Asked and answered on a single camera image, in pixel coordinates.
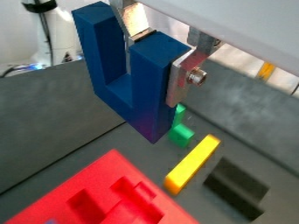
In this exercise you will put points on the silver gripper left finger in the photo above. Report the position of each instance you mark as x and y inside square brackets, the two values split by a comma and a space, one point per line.
[130, 13]

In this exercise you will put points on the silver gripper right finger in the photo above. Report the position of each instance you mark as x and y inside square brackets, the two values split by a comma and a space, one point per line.
[186, 70]

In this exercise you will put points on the blue U-shaped block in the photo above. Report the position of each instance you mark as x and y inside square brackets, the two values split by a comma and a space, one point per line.
[129, 75]

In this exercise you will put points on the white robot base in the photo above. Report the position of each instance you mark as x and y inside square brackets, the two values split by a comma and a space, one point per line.
[57, 33]

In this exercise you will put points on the black angled fixture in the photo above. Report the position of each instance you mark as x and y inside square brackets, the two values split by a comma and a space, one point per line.
[238, 188]

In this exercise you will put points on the green stepped block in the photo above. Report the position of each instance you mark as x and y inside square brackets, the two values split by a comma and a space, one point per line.
[181, 134]

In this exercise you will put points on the yellow long bar block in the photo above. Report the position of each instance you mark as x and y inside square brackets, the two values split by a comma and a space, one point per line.
[185, 170]

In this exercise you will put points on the red slotted base block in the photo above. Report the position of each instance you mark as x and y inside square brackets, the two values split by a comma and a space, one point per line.
[109, 193]

